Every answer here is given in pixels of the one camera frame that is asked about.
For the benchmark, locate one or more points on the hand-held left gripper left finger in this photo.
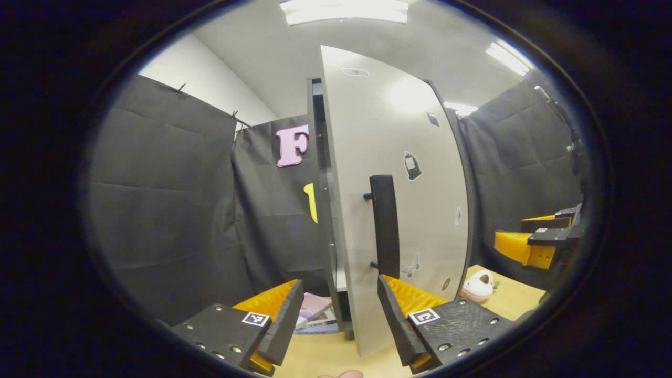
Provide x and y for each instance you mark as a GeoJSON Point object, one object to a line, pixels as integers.
{"type": "Point", "coordinates": [283, 328]}

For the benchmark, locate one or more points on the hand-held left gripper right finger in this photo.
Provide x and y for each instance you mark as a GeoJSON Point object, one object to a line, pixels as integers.
{"type": "Point", "coordinates": [396, 325]}

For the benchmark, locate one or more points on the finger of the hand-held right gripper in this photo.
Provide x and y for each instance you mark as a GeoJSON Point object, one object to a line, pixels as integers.
{"type": "Point", "coordinates": [512, 244]}
{"type": "Point", "coordinates": [546, 221]}

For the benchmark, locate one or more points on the grey cabinet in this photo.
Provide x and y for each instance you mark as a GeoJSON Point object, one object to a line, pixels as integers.
{"type": "Point", "coordinates": [320, 210]}

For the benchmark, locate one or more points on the beige cabinet door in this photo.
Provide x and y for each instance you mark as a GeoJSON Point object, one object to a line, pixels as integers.
{"type": "Point", "coordinates": [367, 131]}

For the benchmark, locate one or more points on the white pink plush toy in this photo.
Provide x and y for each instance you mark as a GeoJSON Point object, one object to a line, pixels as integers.
{"type": "Point", "coordinates": [478, 287]}

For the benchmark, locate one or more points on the small ceiling light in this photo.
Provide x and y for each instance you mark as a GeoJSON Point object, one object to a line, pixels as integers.
{"type": "Point", "coordinates": [460, 108]}

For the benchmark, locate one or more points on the long ceiling strip light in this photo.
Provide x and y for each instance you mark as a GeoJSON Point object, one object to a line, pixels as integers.
{"type": "Point", "coordinates": [508, 58]}

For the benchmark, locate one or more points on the black backdrop cloth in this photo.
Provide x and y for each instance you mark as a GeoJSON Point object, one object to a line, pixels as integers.
{"type": "Point", "coordinates": [157, 210]}

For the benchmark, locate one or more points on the large ceiling light panel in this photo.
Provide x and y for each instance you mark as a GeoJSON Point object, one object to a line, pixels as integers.
{"type": "Point", "coordinates": [344, 10]}

